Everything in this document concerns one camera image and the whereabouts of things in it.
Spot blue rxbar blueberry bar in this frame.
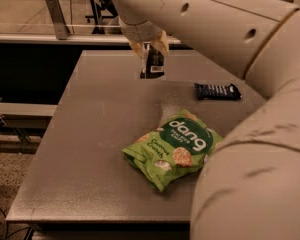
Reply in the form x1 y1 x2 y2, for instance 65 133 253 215
194 83 242 101

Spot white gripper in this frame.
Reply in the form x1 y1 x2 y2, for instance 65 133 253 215
119 18 169 59

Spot black rxbar chocolate bar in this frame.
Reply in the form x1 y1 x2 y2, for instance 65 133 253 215
140 43 165 79

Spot left metal bracket post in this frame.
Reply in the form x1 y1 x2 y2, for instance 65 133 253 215
45 0 70 40

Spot metal rail barrier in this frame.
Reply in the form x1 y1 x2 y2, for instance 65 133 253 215
0 33 191 50

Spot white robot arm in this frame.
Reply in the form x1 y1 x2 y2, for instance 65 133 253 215
112 0 300 240

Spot black chair base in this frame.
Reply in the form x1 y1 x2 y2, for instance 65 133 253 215
86 0 118 34

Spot green dang chips bag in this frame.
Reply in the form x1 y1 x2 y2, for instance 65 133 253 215
122 109 222 192

